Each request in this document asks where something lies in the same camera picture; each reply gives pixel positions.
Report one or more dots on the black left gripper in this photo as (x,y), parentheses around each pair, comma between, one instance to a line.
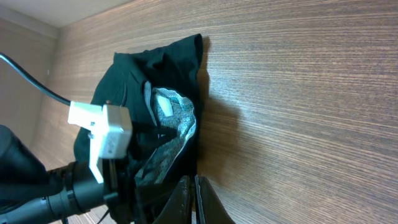
(119,196)

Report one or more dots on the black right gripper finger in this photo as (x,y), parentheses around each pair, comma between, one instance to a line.
(209,209)

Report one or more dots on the black shorts garment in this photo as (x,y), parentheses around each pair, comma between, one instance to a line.
(161,91)

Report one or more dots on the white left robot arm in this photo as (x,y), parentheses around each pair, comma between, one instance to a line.
(31,194)

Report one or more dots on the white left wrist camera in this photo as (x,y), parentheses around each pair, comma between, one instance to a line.
(110,130)

